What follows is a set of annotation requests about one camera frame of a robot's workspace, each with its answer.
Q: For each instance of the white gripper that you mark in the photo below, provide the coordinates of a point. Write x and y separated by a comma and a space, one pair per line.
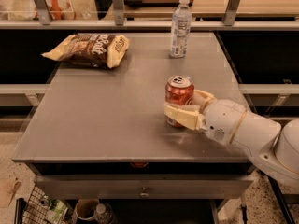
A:
221, 119

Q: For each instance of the white paper cup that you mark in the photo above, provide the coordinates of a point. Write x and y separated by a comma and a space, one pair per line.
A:
84, 210

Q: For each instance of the plastic bottle under table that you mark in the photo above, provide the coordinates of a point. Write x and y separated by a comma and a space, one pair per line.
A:
104, 214

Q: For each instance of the grey metal railing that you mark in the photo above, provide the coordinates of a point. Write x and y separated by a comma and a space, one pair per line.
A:
207, 15

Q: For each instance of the orange and white bag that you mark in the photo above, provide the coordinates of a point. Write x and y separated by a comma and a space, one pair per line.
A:
26, 10

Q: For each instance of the red coke can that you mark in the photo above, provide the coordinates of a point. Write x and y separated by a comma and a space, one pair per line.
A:
179, 90

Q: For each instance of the wire basket with items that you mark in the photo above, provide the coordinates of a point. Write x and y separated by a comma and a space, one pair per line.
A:
39, 209

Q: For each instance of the grey table drawer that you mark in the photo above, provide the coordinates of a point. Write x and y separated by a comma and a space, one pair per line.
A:
143, 186

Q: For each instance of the brown and yellow chip bag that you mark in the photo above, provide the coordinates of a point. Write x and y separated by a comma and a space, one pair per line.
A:
93, 50

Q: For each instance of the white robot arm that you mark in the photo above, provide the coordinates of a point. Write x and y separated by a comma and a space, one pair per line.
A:
270, 147

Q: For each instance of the clear plastic water bottle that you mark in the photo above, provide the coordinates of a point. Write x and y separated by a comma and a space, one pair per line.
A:
181, 26

